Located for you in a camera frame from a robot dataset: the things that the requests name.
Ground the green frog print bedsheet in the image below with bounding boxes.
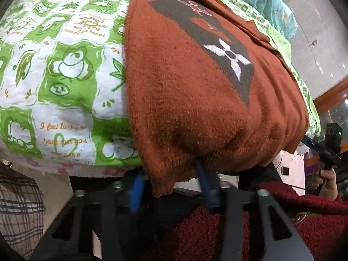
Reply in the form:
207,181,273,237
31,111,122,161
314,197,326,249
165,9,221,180
0,0,321,169

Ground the person's right hand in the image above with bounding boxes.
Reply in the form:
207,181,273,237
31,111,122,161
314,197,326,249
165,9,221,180
313,166,339,199

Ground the rust orange knit sweater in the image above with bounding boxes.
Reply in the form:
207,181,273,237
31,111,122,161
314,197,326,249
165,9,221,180
123,0,310,198

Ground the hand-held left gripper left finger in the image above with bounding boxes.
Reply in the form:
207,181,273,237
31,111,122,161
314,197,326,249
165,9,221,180
30,171,147,261

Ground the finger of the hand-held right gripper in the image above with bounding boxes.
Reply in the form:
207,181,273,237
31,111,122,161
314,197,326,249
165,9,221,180
300,135,341,164

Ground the pink floral mattress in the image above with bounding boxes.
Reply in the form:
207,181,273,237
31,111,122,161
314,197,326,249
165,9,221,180
0,149,136,177

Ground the plaid cloth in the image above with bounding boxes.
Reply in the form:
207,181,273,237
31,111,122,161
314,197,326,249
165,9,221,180
0,166,45,260

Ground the wooden furniture frame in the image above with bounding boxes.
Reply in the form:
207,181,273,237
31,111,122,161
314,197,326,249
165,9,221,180
313,77,348,115

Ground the lime green cloth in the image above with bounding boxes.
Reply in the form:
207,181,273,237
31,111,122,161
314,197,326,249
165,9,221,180
268,24,293,63

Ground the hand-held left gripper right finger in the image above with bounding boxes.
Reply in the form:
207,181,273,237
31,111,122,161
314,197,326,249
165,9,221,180
196,159,316,261

